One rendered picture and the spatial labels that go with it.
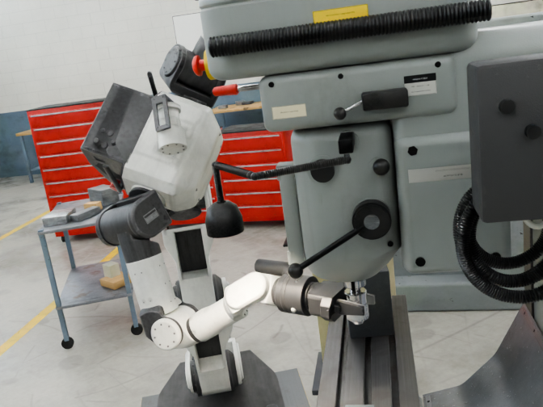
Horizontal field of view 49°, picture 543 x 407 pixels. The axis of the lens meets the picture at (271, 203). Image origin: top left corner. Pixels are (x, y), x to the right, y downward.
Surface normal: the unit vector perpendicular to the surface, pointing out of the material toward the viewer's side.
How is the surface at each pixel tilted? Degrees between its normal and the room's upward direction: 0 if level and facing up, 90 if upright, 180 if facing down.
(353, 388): 0
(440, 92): 90
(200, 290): 81
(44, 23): 90
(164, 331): 83
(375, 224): 90
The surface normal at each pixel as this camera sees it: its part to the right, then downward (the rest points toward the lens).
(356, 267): -0.08, 0.69
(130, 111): 0.04, -0.30
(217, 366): -0.05, -0.74
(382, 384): -0.13, -0.96
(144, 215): 0.77, -0.18
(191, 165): 0.70, 0.02
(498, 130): -0.16, 0.27
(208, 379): 0.16, 0.45
